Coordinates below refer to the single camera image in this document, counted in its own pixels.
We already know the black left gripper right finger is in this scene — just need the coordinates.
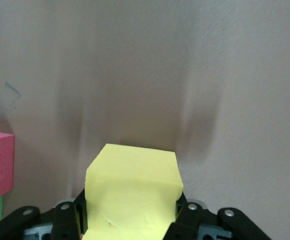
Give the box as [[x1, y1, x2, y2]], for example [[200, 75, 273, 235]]
[[163, 191, 270, 240]]

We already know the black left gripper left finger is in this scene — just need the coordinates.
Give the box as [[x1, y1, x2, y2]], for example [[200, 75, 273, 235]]
[[0, 188, 88, 240]]

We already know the yellow foam block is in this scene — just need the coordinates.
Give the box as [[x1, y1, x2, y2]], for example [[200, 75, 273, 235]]
[[81, 143, 185, 240]]

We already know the brown table mat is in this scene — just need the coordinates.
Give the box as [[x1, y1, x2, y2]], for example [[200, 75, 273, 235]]
[[0, 0, 290, 240]]

